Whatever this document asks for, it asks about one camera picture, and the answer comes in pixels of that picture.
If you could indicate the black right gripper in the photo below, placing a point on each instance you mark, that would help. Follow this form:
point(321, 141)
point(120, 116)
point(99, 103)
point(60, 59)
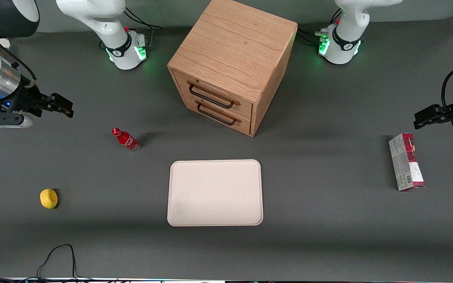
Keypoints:
point(25, 98)

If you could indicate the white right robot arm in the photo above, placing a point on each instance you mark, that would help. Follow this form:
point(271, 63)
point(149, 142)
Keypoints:
point(112, 23)

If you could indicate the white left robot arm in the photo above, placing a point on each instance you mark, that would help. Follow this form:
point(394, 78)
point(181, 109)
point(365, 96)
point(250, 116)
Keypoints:
point(348, 35)

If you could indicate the oak wooden drawer cabinet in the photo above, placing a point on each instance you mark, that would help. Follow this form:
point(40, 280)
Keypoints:
point(234, 43)

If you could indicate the grey and red carton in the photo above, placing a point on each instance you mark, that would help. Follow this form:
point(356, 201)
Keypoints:
point(405, 163)

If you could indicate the red cola bottle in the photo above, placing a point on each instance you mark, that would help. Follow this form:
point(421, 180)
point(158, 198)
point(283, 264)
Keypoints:
point(126, 140)

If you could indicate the yellow lemon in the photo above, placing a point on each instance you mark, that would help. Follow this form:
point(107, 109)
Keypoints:
point(48, 198)

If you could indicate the beige plastic tray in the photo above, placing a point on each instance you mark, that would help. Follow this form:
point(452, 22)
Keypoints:
point(214, 192)

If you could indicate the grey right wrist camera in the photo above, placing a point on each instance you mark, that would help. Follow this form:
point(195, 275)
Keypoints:
point(10, 120)

